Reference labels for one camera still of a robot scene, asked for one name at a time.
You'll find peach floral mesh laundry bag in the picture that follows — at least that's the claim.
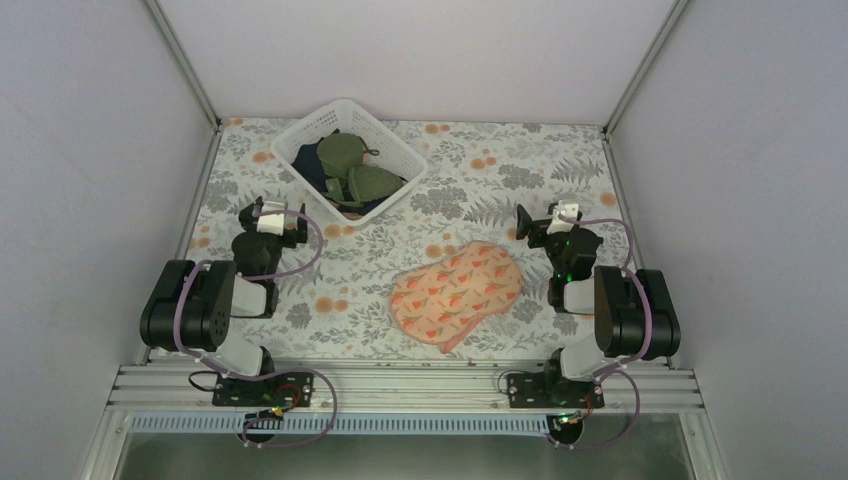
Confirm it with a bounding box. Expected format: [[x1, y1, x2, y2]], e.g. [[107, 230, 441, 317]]
[[389, 241, 523, 354]]

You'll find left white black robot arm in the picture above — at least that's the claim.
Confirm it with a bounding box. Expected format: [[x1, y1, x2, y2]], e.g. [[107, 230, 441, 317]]
[[139, 198, 320, 405]]

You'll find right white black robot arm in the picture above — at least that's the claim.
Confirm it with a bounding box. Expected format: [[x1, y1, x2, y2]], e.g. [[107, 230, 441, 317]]
[[516, 201, 681, 407]]

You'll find green bra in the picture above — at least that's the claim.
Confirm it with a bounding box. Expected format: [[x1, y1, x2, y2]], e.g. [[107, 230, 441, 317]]
[[317, 133, 407, 207]]

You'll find dark navy garment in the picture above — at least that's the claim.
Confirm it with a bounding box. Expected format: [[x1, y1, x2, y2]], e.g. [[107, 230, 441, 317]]
[[292, 142, 330, 193]]

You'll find floral patterned table mat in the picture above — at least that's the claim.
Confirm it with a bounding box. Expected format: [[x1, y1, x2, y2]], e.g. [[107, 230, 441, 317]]
[[188, 118, 627, 361]]

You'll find white plastic basket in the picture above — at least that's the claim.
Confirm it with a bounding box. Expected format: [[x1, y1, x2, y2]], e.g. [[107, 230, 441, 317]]
[[271, 99, 428, 226]]

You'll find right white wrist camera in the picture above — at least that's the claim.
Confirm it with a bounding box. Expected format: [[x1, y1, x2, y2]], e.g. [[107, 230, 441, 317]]
[[547, 200, 580, 234]]

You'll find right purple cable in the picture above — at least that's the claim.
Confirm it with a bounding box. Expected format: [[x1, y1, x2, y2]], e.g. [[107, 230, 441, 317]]
[[547, 213, 655, 452]]

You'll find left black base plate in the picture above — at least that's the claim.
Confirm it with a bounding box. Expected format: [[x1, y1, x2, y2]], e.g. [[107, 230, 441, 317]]
[[211, 372, 314, 409]]

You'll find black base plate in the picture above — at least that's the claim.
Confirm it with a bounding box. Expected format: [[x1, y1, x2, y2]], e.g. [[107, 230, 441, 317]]
[[211, 372, 314, 409], [506, 372, 605, 409]]

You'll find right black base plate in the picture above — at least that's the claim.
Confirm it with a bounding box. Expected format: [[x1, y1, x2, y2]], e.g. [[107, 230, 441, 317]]
[[506, 372, 605, 409]]

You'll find aluminium rail frame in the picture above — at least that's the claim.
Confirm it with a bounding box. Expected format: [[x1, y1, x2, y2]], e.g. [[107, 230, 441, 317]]
[[106, 359, 705, 414]]

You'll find white slotted cable duct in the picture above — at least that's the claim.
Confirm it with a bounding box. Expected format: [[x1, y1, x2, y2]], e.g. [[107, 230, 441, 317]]
[[130, 412, 549, 437]]

